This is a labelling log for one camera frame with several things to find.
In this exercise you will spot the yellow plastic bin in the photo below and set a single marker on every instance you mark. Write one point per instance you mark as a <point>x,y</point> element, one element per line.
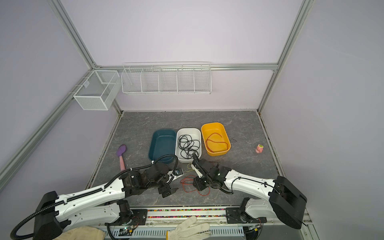
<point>215,139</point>

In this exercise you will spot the right white work glove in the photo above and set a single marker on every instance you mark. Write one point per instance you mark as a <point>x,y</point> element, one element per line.
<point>188,230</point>

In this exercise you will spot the teal plastic bin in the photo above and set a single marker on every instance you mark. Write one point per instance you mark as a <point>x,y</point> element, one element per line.
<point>163,143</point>

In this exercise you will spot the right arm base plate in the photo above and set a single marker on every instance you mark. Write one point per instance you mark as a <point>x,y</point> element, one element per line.
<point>237,216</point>

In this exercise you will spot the long white wire rack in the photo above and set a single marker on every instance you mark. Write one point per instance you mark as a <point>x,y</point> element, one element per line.
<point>167,78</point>

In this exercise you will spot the purple pink brush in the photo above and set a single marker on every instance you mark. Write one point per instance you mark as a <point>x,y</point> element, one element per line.
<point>121,150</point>

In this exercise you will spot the white work glove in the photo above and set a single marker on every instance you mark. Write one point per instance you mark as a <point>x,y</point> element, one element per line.
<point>188,230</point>
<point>83,233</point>

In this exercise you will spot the white plastic bin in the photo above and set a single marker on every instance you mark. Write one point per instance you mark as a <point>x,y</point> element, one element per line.
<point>188,142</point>

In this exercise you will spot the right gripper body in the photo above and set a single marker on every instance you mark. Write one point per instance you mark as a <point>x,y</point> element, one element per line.
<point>201,183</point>

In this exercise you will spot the pink toy cup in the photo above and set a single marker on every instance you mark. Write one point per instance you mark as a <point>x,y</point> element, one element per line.
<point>259,149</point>

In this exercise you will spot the left white work glove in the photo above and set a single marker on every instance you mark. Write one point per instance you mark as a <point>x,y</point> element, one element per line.
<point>83,233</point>

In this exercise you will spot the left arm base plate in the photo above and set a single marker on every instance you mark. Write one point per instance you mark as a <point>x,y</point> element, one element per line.
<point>136,217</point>

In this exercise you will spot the small white mesh basket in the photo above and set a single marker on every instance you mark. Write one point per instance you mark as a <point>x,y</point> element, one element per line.
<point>99,90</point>

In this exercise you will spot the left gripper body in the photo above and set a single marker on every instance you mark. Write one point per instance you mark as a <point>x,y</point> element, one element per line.
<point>163,189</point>

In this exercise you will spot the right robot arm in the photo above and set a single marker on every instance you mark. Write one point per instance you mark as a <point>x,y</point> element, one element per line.
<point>275,198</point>

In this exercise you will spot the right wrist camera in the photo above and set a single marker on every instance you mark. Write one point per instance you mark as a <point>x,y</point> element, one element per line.
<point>196,169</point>

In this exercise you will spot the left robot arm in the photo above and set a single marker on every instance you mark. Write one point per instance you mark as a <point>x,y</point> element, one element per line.
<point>105,203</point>

